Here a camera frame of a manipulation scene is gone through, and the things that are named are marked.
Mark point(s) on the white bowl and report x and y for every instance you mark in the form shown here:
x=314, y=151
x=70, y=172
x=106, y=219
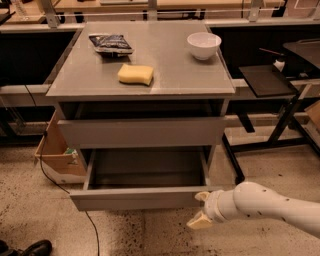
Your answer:
x=203, y=45

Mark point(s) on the black shoe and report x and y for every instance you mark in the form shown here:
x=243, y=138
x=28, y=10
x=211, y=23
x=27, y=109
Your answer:
x=40, y=248

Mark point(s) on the dark blue snack bag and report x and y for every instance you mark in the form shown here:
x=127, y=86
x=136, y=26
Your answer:
x=110, y=44

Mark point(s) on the black side table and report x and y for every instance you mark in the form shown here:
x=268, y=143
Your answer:
x=303, y=58

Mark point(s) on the grey drawer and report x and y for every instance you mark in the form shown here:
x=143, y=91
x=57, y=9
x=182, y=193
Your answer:
x=145, y=178
x=133, y=124

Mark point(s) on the grey top drawer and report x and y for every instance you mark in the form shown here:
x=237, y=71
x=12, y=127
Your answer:
x=133, y=124

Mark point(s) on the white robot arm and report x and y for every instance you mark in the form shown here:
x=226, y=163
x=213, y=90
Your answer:
x=249, y=200

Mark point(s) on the cardboard box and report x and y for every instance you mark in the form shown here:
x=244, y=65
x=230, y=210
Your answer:
x=60, y=162

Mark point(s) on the black tray stand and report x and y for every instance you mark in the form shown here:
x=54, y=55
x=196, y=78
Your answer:
x=267, y=81

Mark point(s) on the yellow sponge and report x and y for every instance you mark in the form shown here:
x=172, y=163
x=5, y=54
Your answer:
x=135, y=74

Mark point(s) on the grey drawer cabinet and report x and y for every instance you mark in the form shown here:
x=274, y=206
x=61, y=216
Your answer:
x=135, y=90

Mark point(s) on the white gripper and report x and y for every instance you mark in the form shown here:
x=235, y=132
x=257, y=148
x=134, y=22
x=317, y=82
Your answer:
x=212, y=206

